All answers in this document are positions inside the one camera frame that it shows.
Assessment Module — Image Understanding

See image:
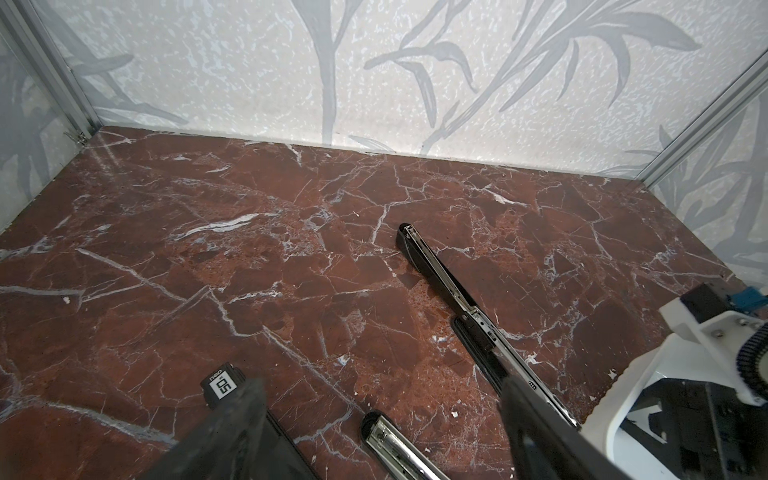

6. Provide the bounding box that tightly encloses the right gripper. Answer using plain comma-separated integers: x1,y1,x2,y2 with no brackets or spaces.
621,378,767,479

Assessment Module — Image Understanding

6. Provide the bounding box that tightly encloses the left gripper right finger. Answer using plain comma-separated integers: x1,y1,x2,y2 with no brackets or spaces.
499,376,627,479

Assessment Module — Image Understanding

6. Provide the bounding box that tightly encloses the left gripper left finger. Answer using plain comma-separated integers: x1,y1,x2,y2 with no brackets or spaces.
140,379,267,479

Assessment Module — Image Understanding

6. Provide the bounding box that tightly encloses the black stapler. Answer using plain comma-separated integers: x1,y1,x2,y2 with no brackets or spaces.
396,223,581,430
200,362,318,479

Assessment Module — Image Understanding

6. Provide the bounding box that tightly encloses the beige stapler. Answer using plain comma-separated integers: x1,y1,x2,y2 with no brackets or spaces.
360,410,449,480

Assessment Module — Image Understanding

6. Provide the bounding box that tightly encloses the white oval tray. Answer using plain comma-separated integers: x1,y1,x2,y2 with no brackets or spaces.
582,334,732,479

